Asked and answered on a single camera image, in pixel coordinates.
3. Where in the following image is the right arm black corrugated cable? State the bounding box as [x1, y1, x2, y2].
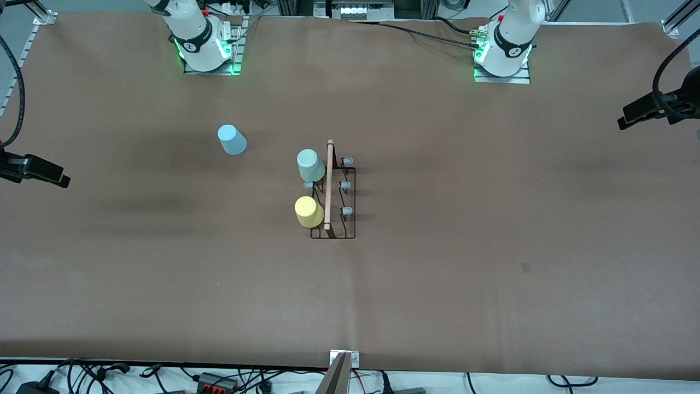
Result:
[0, 34, 26, 149]

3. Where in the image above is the long black table cable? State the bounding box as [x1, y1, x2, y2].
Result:
[350, 20, 482, 51]

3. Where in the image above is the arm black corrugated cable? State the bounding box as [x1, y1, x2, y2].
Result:
[652, 34, 700, 118]
[0, 34, 26, 149]

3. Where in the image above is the black cable clamp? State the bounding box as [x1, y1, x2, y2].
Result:
[96, 362, 131, 378]

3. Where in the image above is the short black table cable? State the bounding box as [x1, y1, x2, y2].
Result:
[432, 15, 482, 37]

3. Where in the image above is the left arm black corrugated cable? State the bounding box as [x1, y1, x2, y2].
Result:
[652, 34, 700, 118]

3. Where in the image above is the black wire cup holder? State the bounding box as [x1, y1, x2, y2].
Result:
[304, 139, 357, 240]

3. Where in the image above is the silver metal mount bracket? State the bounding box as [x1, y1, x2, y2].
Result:
[329, 350, 360, 369]

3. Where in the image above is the black looped floor cable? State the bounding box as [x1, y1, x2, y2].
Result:
[547, 374, 599, 387]

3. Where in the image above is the yellow plastic cup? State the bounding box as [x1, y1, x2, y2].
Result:
[294, 196, 325, 229]

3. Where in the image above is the mint green plastic cup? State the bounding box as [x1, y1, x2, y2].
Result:
[296, 149, 326, 183]

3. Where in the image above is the brown camera mount post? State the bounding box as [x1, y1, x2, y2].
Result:
[315, 352, 352, 394]

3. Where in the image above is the grey power strip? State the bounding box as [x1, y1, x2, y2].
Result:
[331, 0, 395, 21]

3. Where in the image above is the brown table mat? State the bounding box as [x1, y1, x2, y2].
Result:
[0, 12, 700, 381]

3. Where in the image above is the left arm aluminium base plate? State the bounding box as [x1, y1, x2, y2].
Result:
[474, 22, 532, 84]

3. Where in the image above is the black power adapter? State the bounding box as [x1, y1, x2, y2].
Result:
[15, 379, 60, 394]

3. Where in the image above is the aluminium frame rail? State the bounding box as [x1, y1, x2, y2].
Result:
[0, 11, 58, 117]
[661, 0, 700, 38]

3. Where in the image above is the right arm aluminium base plate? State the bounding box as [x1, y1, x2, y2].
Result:
[183, 15, 244, 76]

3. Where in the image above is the light blue plastic cup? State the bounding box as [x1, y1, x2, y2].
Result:
[217, 124, 248, 156]

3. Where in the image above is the black orange connector block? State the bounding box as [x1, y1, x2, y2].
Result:
[196, 372, 240, 393]

